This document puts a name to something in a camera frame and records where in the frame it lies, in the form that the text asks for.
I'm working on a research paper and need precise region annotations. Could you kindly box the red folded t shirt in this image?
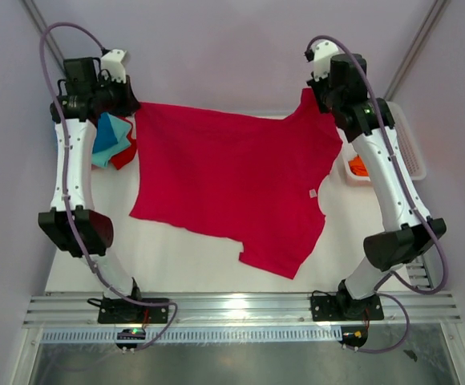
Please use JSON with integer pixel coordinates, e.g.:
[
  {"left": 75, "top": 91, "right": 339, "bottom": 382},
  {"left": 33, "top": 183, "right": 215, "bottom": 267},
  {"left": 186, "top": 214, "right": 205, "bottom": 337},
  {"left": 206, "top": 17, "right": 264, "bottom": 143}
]
[{"left": 111, "top": 117, "right": 137, "bottom": 170}]

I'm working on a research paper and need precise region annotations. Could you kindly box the magenta t shirt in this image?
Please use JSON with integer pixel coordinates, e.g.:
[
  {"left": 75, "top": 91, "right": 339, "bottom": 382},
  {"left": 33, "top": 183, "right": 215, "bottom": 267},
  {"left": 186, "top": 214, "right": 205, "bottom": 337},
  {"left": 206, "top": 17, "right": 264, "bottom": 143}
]
[{"left": 131, "top": 88, "right": 342, "bottom": 279}]

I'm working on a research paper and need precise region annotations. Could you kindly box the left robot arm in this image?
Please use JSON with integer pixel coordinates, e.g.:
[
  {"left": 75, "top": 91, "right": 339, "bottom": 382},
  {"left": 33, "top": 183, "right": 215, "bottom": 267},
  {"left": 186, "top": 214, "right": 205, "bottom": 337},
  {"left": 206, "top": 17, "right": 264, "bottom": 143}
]
[{"left": 38, "top": 57, "right": 144, "bottom": 322}]

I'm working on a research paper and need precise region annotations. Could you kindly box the left black controller board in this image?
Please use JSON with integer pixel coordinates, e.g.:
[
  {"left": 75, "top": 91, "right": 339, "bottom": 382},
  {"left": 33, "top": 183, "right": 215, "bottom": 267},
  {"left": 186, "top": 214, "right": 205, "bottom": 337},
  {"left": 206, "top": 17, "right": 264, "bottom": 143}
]
[{"left": 115, "top": 327, "right": 146, "bottom": 350}]

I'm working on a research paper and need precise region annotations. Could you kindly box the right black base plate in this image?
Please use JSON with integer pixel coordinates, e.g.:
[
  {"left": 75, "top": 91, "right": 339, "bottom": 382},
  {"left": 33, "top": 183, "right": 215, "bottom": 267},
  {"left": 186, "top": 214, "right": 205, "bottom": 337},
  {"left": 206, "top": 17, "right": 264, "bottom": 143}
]
[{"left": 309, "top": 290, "right": 385, "bottom": 322}]

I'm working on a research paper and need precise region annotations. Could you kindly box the white plastic basket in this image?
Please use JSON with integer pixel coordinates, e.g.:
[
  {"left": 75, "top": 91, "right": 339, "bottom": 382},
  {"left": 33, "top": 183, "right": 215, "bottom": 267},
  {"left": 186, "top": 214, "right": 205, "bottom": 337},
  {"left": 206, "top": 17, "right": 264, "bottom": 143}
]
[{"left": 337, "top": 101, "right": 427, "bottom": 186}]

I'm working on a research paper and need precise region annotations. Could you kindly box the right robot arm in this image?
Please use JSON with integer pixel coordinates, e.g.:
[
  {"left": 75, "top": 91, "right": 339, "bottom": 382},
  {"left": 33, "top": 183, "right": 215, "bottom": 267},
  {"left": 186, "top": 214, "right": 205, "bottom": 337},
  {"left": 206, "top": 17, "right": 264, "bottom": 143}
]
[{"left": 305, "top": 47, "right": 447, "bottom": 319}]

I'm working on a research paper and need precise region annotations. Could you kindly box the corner aluminium post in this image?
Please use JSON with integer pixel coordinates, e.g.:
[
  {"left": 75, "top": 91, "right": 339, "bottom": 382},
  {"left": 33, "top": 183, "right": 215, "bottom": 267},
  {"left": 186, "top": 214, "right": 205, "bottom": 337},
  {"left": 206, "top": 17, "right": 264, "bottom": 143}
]
[
  {"left": 19, "top": 0, "right": 64, "bottom": 71},
  {"left": 384, "top": 0, "right": 451, "bottom": 100}
]

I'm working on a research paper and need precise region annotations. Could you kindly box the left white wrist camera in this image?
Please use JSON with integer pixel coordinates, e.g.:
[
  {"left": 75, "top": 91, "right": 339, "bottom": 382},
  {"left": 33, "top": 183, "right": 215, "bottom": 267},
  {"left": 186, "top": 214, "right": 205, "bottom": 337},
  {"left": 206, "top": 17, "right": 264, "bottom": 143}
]
[{"left": 100, "top": 49, "right": 127, "bottom": 83}]

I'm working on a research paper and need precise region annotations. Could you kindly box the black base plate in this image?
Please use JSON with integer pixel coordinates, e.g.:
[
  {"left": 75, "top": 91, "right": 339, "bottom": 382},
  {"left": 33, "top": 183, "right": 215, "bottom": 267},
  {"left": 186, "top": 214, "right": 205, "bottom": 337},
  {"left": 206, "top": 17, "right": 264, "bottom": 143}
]
[
  {"left": 87, "top": 298, "right": 168, "bottom": 325},
  {"left": 309, "top": 290, "right": 385, "bottom": 322}
]

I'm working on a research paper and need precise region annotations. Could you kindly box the blue folded t shirt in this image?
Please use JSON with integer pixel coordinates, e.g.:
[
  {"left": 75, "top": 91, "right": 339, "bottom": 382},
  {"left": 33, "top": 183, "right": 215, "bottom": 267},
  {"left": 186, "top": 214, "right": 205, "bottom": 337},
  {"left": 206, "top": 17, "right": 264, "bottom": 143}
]
[{"left": 92, "top": 113, "right": 118, "bottom": 154}]

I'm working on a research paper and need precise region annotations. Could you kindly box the right corner aluminium post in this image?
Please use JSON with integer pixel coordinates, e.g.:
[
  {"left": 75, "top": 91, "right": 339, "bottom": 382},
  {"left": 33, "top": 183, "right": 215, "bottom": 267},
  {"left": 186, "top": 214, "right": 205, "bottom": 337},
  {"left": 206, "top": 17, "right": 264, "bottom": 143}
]
[{"left": 384, "top": 0, "right": 451, "bottom": 100}]

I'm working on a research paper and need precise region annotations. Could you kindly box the aluminium front rail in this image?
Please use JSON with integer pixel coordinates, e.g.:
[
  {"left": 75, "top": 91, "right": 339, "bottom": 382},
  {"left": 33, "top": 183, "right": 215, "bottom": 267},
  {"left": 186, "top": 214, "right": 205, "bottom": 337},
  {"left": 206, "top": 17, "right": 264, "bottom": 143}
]
[{"left": 22, "top": 292, "right": 461, "bottom": 328}]

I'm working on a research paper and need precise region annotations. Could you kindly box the left corner aluminium post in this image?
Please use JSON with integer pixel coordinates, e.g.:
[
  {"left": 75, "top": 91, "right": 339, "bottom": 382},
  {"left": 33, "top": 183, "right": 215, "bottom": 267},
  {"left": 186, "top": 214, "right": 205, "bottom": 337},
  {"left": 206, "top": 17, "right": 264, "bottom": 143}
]
[{"left": 19, "top": 0, "right": 64, "bottom": 71}]

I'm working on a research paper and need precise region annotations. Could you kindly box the right side aluminium rail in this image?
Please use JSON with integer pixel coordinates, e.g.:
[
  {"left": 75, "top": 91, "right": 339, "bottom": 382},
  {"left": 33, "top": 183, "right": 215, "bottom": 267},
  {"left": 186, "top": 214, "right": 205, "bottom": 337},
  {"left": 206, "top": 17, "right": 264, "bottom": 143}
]
[{"left": 406, "top": 256, "right": 432, "bottom": 290}]

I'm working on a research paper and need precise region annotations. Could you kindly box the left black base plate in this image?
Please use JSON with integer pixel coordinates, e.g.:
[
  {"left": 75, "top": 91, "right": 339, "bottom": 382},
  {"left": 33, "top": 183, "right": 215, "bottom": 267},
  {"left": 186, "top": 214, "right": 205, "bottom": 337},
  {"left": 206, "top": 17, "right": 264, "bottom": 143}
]
[{"left": 87, "top": 298, "right": 168, "bottom": 325}]

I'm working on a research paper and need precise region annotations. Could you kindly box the black controller board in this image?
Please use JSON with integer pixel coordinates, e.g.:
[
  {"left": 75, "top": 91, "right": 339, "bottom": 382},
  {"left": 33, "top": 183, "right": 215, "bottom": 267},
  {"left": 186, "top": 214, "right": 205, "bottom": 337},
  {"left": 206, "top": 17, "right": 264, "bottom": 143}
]
[
  {"left": 340, "top": 326, "right": 369, "bottom": 349},
  {"left": 115, "top": 327, "right": 146, "bottom": 350}
]

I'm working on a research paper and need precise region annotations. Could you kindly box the orange t shirt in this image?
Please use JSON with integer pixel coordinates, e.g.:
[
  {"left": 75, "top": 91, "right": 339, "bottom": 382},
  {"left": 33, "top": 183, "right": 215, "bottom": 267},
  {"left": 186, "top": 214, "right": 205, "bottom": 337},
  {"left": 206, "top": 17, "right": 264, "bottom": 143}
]
[{"left": 348, "top": 156, "right": 369, "bottom": 177}]

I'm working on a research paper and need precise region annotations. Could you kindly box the teal folded t shirt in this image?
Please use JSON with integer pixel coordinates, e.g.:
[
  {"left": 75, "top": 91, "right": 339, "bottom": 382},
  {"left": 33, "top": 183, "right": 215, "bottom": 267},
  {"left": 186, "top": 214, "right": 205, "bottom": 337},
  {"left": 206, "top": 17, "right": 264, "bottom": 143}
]
[{"left": 91, "top": 114, "right": 129, "bottom": 168}]

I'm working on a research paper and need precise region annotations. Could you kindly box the aluminium rail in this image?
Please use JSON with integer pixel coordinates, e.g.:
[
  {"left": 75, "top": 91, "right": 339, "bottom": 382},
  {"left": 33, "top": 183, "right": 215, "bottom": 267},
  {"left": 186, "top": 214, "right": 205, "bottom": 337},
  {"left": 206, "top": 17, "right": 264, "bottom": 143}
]
[
  {"left": 406, "top": 256, "right": 432, "bottom": 290},
  {"left": 22, "top": 292, "right": 461, "bottom": 328}
]

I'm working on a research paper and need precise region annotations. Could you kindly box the slotted grey cable duct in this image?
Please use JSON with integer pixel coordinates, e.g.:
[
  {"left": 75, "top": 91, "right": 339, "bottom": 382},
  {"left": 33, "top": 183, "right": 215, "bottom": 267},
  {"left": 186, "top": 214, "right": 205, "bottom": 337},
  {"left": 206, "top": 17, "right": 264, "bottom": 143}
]
[{"left": 40, "top": 325, "right": 342, "bottom": 344}]

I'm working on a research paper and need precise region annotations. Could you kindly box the right black controller board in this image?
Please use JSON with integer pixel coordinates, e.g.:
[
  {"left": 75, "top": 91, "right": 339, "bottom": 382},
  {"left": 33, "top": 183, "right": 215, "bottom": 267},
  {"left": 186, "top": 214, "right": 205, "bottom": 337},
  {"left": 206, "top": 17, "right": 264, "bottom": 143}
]
[{"left": 340, "top": 326, "right": 369, "bottom": 349}]

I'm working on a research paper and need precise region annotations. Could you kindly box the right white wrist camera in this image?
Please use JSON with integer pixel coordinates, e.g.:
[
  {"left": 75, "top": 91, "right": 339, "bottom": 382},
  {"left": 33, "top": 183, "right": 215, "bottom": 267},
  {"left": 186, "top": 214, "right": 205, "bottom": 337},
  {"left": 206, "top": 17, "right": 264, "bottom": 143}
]
[{"left": 305, "top": 40, "right": 340, "bottom": 81}]

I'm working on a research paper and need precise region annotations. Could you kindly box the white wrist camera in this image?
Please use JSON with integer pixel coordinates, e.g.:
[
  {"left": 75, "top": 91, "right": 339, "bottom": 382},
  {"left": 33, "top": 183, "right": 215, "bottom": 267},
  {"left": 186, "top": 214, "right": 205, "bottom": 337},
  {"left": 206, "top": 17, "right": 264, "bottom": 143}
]
[
  {"left": 305, "top": 40, "right": 340, "bottom": 81},
  {"left": 100, "top": 49, "right": 127, "bottom": 83}
]

